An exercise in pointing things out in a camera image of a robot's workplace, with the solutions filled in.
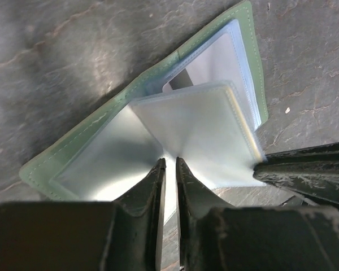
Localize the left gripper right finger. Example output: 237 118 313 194
176 158 339 270

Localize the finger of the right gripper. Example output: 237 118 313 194
253 142 339 207

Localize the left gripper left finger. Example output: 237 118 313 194
0 159 166 270

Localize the green card holder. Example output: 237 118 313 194
19 1 268 201

